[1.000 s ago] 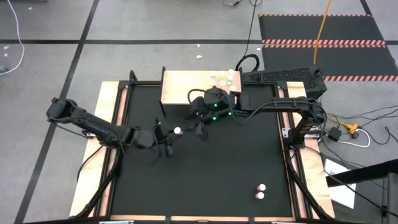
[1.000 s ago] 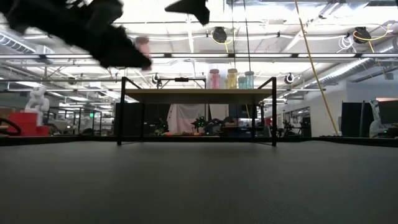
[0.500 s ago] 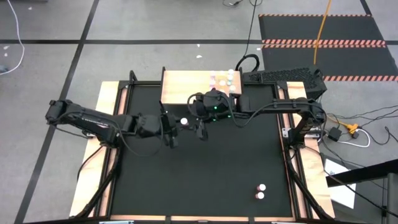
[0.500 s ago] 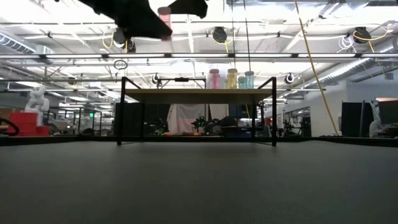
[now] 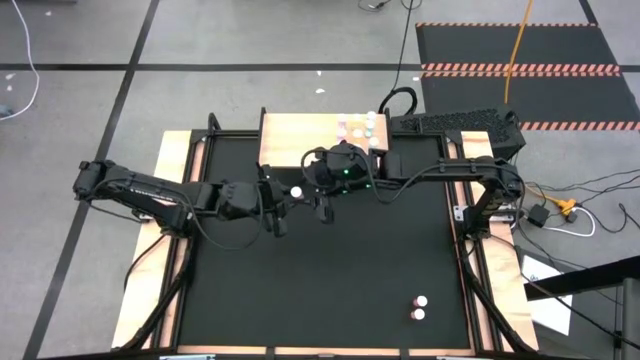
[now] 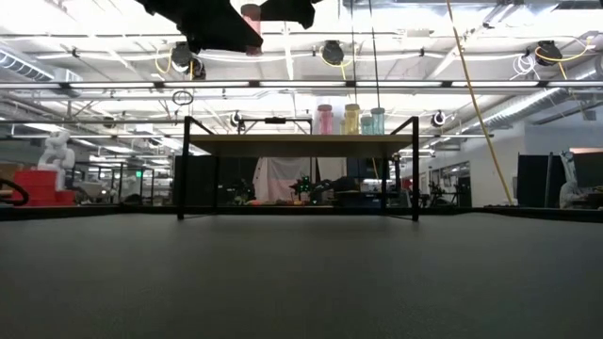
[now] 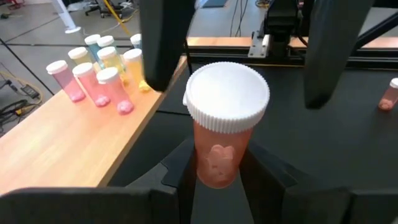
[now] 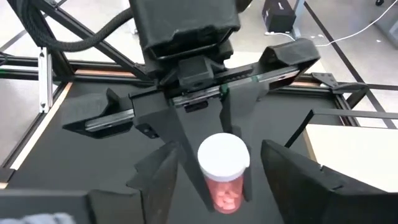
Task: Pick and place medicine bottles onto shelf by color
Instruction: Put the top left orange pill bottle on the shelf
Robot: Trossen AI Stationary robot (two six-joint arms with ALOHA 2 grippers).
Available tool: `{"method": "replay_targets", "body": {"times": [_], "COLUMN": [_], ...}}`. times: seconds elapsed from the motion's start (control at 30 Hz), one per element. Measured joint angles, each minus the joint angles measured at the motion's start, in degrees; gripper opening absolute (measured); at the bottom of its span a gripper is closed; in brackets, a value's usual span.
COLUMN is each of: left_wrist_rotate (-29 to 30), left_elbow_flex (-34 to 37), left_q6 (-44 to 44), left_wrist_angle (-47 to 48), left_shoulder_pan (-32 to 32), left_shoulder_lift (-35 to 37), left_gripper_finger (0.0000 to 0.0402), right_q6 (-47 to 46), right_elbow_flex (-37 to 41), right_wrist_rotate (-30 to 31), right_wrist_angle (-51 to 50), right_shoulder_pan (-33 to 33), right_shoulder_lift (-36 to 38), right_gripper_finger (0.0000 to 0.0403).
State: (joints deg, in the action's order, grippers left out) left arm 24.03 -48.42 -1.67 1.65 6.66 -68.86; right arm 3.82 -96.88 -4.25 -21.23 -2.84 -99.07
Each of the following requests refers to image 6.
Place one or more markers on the pink translucent pill bottle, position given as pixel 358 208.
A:
pixel 325 121

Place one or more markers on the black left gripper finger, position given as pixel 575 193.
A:
pixel 216 28
pixel 287 10

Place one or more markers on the red storage crate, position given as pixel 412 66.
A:
pixel 33 188

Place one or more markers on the black monitor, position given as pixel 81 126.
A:
pixel 589 169

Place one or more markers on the black partition panel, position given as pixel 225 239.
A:
pixel 202 181

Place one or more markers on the red translucent pill bottle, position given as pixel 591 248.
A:
pixel 253 26

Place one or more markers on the yellow translucent pill bottle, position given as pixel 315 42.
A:
pixel 352 120

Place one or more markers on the long light bar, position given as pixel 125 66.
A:
pixel 301 84

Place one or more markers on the black robot green light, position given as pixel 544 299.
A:
pixel 311 186

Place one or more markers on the teal translucent pill bottle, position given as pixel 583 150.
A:
pixel 366 126

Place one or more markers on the black table mat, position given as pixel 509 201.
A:
pixel 188 282

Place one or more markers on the blue translucent pill bottle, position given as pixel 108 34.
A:
pixel 378 121

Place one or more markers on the wooden shelf black metal frame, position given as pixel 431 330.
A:
pixel 282 143

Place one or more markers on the silver ventilation duct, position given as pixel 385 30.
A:
pixel 23 66
pixel 542 106

